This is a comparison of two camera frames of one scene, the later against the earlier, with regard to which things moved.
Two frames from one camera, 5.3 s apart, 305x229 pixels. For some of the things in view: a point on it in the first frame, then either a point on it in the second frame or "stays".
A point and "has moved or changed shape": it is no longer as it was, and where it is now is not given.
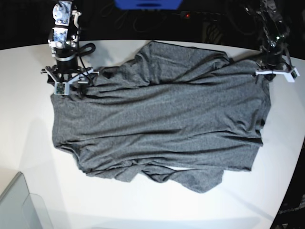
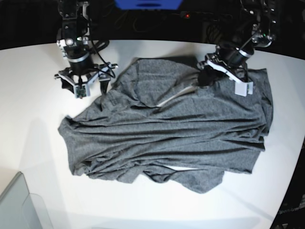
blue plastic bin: x=148 y=5 stays
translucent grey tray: x=20 y=209 stays
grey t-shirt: x=172 y=114 has moved or changed shape
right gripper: x=270 y=69 to x=232 y=56
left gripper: x=64 y=73 to x=102 y=71
